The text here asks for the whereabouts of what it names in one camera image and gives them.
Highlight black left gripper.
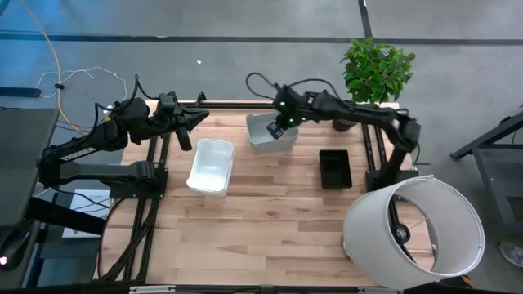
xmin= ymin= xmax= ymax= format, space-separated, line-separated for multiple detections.
xmin=159 ymin=105 xmax=211 ymax=152

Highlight black plastic basket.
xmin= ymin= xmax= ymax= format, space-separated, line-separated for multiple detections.
xmin=319 ymin=149 xmax=353 ymax=190

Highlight black plant pot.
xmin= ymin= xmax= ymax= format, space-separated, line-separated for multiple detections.
xmin=331 ymin=116 xmax=360 ymax=133

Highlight green leafy plant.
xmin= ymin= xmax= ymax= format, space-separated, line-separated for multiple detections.
xmin=340 ymin=37 xmax=417 ymax=104

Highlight white paper sheet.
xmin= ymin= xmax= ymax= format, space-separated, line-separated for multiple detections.
xmin=60 ymin=189 xmax=114 ymax=240

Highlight white cylindrical lampshade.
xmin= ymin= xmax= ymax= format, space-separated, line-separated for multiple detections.
xmin=342 ymin=174 xmax=486 ymax=290

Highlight black diagonal stand leg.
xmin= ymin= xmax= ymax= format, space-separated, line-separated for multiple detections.
xmin=24 ymin=195 xmax=108 ymax=237

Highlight black lamp socket stand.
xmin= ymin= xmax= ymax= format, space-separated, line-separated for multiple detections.
xmin=386 ymin=194 xmax=438 ymax=266

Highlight dark grey side table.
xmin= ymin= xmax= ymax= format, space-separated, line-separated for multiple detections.
xmin=0 ymin=108 xmax=60 ymax=228

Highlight black metal stand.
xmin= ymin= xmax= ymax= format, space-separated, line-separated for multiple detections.
xmin=451 ymin=114 xmax=523 ymax=234

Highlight black device red light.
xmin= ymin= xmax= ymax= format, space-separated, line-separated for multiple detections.
xmin=0 ymin=228 xmax=32 ymax=273

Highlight person's foot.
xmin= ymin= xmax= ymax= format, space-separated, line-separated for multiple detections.
xmin=498 ymin=239 xmax=523 ymax=269

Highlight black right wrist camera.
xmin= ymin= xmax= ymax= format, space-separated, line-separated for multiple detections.
xmin=274 ymin=84 xmax=296 ymax=105

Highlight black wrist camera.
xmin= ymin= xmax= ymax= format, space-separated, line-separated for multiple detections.
xmin=274 ymin=84 xmax=296 ymax=105
xmin=158 ymin=91 xmax=177 ymax=112

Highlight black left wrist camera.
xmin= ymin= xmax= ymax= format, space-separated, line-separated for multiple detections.
xmin=158 ymin=91 xmax=177 ymax=112

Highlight black metal table frame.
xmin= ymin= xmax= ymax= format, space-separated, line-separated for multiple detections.
xmin=96 ymin=91 xmax=387 ymax=283

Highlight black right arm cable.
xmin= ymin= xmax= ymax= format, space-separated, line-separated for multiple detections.
xmin=285 ymin=77 xmax=342 ymax=99
xmin=244 ymin=72 xmax=283 ymax=101

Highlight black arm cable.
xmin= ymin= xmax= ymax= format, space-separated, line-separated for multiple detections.
xmin=93 ymin=73 xmax=161 ymax=123
xmin=285 ymin=77 xmax=342 ymax=99
xmin=244 ymin=72 xmax=283 ymax=101

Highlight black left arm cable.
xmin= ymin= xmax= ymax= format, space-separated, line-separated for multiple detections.
xmin=93 ymin=73 xmax=161 ymax=123

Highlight thin white cable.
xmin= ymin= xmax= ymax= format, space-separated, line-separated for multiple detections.
xmin=35 ymin=66 xmax=128 ymax=114

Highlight yellow cable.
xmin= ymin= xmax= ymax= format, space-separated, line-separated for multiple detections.
xmin=18 ymin=0 xmax=119 ymax=136

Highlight black floor cable cover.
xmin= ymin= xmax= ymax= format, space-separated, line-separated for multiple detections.
xmin=0 ymin=86 xmax=42 ymax=98

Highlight silver metal bracket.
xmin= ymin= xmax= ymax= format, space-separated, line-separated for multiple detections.
xmin=128 ymin=285 xmax=177 ymax=294
xmin=357 ymin=287 xmax=404 ymax=294

